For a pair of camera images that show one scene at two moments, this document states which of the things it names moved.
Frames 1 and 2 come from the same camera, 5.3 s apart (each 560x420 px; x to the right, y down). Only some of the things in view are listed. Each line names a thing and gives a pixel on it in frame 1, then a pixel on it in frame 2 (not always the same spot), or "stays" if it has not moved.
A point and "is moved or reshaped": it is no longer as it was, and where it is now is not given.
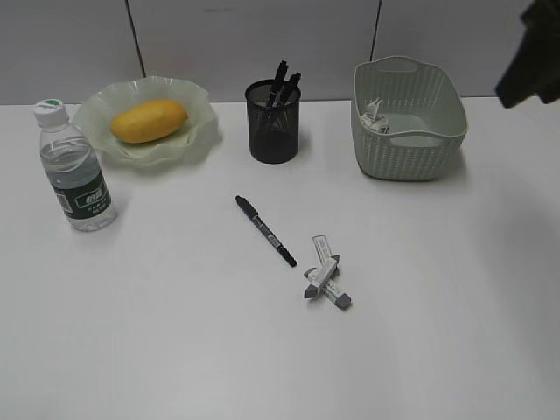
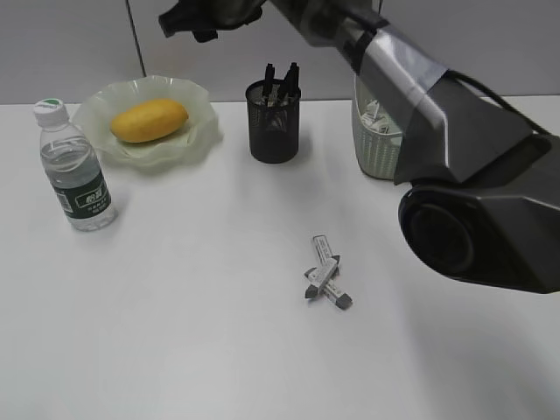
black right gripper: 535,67 to 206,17
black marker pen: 278,83 is moved or reshaped
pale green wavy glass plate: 192,139 stays
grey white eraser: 329,289 stays
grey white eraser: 319,276 stays
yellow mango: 148,120 stays
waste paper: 368,117 stays
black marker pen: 265,229 to 269,78
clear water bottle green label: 73,170 stays
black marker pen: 290,92 is moved or reshaped
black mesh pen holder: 273,114 stays
